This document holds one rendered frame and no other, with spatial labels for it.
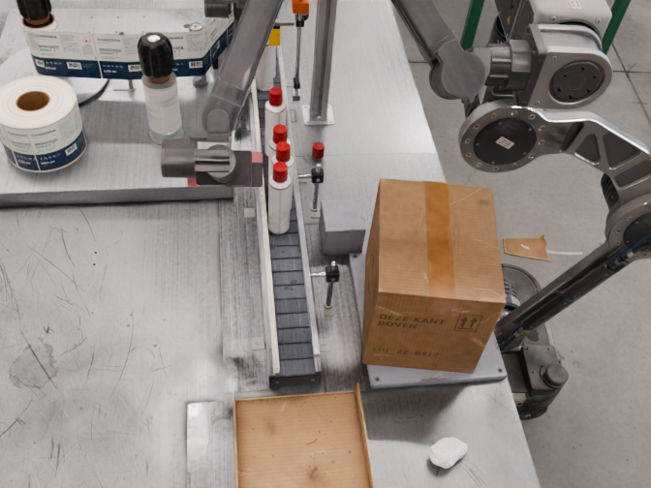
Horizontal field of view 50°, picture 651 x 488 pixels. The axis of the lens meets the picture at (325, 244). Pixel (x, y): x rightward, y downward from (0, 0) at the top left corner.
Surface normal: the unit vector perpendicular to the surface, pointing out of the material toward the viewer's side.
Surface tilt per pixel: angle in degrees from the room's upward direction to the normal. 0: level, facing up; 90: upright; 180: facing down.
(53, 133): 90
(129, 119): 0
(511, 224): 0
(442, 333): 90
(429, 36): 44
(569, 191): 0
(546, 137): 90
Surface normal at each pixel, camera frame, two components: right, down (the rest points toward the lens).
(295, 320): 0.07, -0.63
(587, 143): 0.02, 0.77
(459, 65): 0.06, 0.19
